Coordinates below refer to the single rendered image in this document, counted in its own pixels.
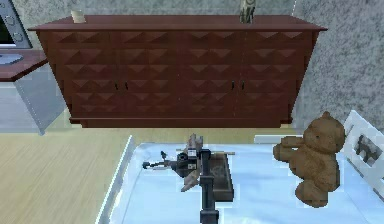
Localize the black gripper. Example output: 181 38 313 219
142 150 190 178

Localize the pinkish brown wooden instrument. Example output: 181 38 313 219
180 133 205 193

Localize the thin tan stick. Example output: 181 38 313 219
175 148 236 156

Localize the dark brown open box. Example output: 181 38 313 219
207 154 235 203

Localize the red-brown wooden sideboard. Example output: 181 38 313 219
27 14 329 129

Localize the white bed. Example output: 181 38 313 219
94 134 384 224

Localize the brown teddy bear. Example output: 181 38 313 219
272 111 346 209

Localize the small beige cup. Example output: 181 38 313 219
70 9 87 24

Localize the grey round plate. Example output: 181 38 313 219
0 53 25 66

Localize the white pillow dark print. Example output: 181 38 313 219
342 109 384 202

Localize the grey framed television set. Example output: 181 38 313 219
0 0 33 50

